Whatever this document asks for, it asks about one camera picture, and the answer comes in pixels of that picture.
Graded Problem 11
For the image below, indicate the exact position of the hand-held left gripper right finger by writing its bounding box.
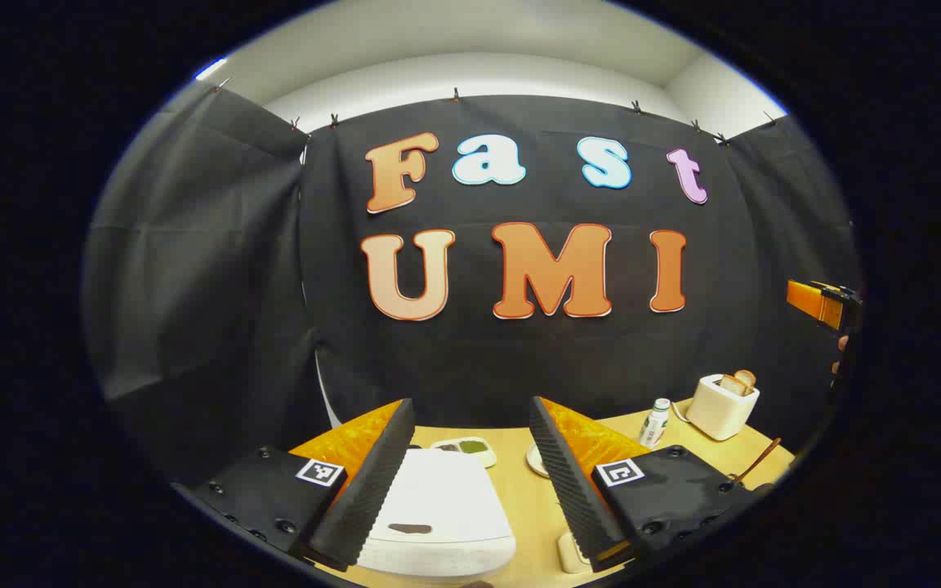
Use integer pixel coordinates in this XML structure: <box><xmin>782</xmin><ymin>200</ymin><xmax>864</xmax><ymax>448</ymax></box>
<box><xmin>529</xmin><ymin>397</ymin><xmax>774</xmax><ymax>572</ymax></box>

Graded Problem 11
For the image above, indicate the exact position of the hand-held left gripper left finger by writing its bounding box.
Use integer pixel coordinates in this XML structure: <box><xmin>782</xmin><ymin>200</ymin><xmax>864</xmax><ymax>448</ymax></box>
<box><xmin>172</xmin><ymin>399</ymin><xmax>416</xmax><ymax>572</ymax></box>

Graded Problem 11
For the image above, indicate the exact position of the white rice cooker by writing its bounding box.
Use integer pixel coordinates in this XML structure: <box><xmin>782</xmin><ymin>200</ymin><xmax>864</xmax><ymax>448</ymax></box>
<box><xmin>356</xmin><ymin>448</ymin><xmax>516</xmax><ymax>577</ymax></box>

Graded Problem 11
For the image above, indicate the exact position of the brown wooden spoon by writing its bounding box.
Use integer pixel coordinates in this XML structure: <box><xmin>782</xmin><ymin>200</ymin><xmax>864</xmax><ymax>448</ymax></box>
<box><xmin>730</xmin><ymin>438</ymin><xmax>783</xmax><ymax>483</ymax></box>

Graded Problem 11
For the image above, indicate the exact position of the clear plastic rice container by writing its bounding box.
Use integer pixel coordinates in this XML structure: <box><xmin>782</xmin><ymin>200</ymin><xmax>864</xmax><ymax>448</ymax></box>
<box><xmin>556</xmin><ymin>531</ymin><xmax>595</xmax><ymax>574</ymax></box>

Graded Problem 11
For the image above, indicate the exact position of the white drink bottle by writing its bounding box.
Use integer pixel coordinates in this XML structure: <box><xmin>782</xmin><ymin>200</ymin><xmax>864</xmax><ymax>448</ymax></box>
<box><xmin>640</xmin><ymin>399</ymin><xmax>671</xmax><ymax>448</ymax></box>

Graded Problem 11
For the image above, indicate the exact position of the white divided grain dish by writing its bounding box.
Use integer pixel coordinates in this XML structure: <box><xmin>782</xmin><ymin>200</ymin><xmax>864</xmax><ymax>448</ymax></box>
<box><xmin>430</xmin><ymin>438</ymin><xmax>497</xmax><ymax>468</ymax></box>

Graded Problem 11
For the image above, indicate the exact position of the white toaster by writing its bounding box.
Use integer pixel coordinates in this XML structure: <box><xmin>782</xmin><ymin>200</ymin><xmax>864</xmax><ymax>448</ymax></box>
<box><xmin>687</xmin><ymin>374</ymin><xmax>761</xmax><ymax>442</ymax></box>

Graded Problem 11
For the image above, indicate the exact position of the black backdrop cloth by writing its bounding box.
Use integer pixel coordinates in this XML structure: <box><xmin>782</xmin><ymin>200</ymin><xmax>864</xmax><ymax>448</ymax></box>
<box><xmin>83</xmin><ymin>82</ymin><xmax>863</xmax><ymax>491</ymax></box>

